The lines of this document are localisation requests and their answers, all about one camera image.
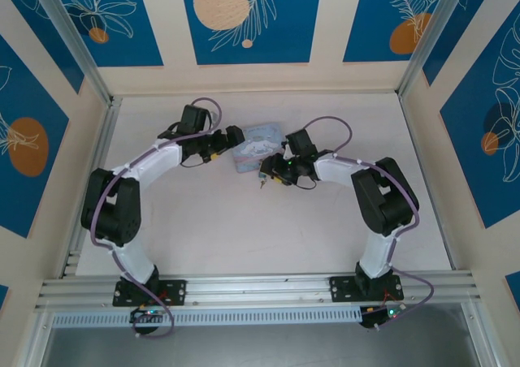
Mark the small metal key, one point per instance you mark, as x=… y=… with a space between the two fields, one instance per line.
x=263 y=184

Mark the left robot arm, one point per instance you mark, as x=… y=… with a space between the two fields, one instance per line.
x=134 y=257

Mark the small circuit board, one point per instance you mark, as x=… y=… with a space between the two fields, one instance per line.
x=384 y=314
x=148 y=313

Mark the grey metal sheet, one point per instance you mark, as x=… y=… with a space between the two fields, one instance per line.
x=260 y=346

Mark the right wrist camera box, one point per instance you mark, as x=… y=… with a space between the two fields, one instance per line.
x=301 y=144

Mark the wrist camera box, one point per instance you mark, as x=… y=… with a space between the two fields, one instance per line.
x=301 y=144
x=194 y=119

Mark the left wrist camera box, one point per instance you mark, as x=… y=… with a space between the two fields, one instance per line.
x=194 y=119

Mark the aluminium frame side rail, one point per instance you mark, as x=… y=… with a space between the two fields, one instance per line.
x=95 y=139
x=430 y=180

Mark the aluminium frame cross rail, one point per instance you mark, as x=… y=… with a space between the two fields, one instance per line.
x=260 y=286

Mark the blue floral wall panel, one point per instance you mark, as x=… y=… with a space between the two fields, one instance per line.
x=24 y=99
x=373 y=9
x=479 y=160
x=284 y=26
x=122 y=38

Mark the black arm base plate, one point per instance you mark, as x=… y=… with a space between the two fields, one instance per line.
x=341 y=290
x=178 y=292

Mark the aluminium frame post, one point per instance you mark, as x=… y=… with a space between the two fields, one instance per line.
x=426 y=38
x=73 y=38

